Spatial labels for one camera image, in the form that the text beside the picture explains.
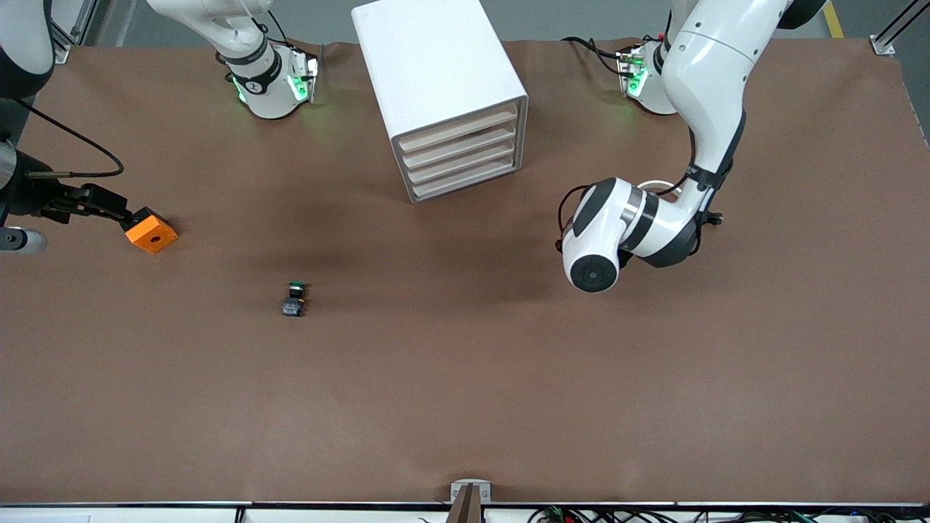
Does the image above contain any orange and black block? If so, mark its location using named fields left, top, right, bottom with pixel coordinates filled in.
left=125, top=207, right=179, bottom=255

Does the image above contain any brown table mat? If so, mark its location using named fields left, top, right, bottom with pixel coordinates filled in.
left=0, top=38, right=930, bottom=506

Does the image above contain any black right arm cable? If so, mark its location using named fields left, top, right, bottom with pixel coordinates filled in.
left=13, top=97, right=126, bottom=179

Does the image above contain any grey metal edge bracket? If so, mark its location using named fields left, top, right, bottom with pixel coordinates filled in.
left=449, top=479, right=493, bottom=503

